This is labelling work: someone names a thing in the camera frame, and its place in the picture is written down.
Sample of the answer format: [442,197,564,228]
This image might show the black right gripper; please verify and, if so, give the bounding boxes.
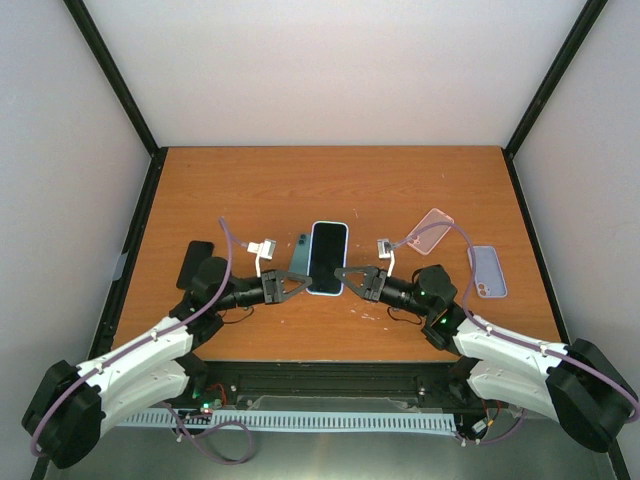
[334,266,433,318]

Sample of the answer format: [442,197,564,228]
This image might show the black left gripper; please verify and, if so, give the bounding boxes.
[215,269,312,311]

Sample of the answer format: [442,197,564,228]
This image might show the teal green phone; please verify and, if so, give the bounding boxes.
[288,233,311,275]

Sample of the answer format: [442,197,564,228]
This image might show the black phone face up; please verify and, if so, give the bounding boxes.
[176,240,214,290]

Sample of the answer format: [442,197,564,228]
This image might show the purple phone case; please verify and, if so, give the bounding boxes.
[467,245,508,299]

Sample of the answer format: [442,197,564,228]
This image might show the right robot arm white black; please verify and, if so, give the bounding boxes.
[334,265,639,453]

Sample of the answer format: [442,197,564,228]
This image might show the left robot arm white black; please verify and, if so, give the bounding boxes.
[21,257,312,469]

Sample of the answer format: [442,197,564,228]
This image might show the pink phone case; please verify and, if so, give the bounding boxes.
[407,208,454,256]

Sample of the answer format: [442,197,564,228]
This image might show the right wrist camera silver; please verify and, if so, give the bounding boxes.
[376,238,394,260]

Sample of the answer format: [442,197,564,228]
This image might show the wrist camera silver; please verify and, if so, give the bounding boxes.
[246,239,276,261]
[376,238,394,260]

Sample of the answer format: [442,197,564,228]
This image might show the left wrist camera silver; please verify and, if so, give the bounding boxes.
[246,239,276,261]

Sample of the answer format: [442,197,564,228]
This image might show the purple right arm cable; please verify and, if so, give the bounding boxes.
[392,221,640,446]

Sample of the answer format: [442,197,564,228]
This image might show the left electronics board red wires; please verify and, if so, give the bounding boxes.
[193,382,229,414]

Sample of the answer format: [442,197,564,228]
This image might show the light blue cable duct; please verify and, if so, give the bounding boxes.
[114,409,459,434]

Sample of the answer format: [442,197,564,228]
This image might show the right connector orange wires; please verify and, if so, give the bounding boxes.
[469,387,507,435]

